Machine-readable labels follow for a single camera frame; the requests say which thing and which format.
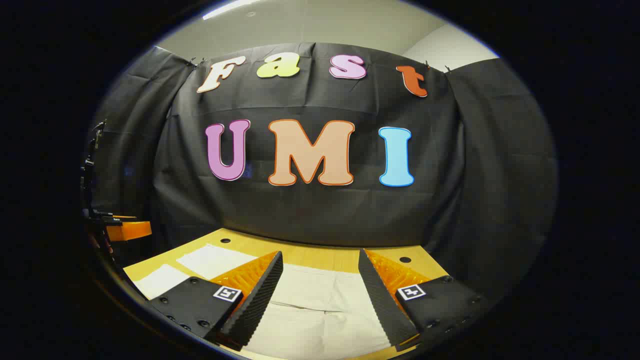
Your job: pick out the off-white jeans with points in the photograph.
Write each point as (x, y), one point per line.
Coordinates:
(320, 310)

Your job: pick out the black backdrop cloth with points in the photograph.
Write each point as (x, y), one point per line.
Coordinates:
(325, 215)

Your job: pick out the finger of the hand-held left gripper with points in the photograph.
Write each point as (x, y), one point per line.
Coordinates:
(127, 231)

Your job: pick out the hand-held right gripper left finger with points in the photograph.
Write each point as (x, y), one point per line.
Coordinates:
(260, 300)

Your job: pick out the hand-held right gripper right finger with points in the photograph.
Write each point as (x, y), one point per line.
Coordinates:
(382, 305)

